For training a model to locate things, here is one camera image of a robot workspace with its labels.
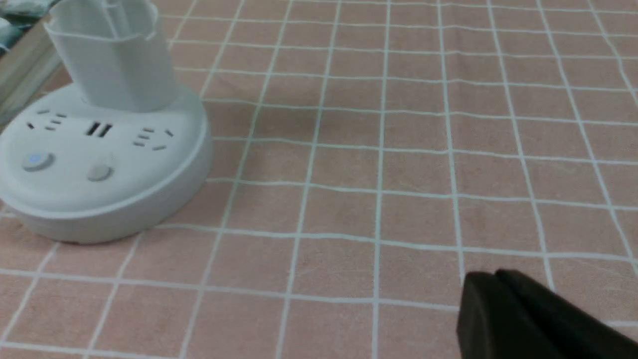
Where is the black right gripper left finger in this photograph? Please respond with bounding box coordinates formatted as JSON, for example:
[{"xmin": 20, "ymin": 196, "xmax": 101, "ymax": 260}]
[{"xmin": 457, "ymin": 271, "xmax": 554, "ymax": 359}]

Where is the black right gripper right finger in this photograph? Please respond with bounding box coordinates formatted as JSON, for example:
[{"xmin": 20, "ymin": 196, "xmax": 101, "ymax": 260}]
[{"xmin": 496, "ymin": 269, "xmax": 638, "ymax": 359}]

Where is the white desk lamp with sockets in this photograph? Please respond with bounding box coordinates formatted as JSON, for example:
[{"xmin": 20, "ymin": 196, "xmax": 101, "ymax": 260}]
[{"xmin": 0, "ymin": 0, "xmax": 213, "ymax": 244}]

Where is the pink checkered tablecloth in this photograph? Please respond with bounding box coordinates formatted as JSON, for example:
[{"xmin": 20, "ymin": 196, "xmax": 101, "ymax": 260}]
[{"xmin": 1, "ymin": 0, "xmax": 638, "ymax": 359}]

